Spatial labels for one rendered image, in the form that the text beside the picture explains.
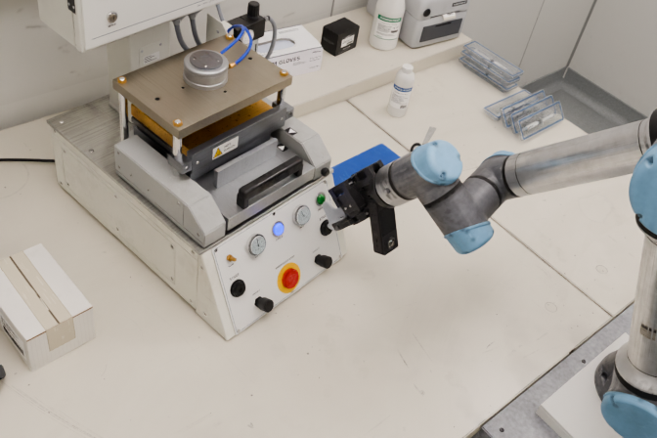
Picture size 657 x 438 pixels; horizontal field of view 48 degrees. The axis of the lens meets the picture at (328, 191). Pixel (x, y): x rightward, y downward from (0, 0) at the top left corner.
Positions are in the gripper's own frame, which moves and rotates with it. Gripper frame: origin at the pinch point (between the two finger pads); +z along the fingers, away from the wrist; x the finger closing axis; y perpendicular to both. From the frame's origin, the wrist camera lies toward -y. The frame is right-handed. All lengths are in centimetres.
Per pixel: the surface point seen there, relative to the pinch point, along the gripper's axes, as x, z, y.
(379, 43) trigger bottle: -67, 27, 33
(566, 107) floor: -218, 87, -24
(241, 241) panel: 20.5, -1.2, 7.3
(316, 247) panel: 3.6, 4.2, -1.8
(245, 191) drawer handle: 18.9, -8.8, 14.6
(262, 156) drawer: 8.4, -3.2, 18.8
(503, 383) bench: -3.1, -15.3, -40.7
